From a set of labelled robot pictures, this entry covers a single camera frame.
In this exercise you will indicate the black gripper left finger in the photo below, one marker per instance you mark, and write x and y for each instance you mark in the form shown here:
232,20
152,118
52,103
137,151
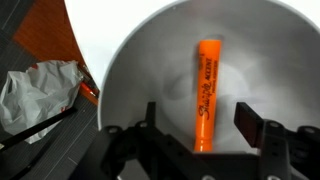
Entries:
150,115

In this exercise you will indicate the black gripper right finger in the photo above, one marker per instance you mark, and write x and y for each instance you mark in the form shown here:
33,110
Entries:
248,123

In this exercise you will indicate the orange highlighter marker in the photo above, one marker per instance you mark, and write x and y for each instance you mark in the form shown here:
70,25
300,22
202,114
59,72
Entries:
207,96

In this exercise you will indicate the white round bowl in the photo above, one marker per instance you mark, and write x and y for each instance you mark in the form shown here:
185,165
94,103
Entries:
266,66

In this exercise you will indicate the thin black bar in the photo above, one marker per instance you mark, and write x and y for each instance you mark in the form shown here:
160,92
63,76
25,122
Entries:
40,126

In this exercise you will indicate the crumpled white plastic bag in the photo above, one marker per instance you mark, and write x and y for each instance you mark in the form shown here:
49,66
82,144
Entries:
36,96

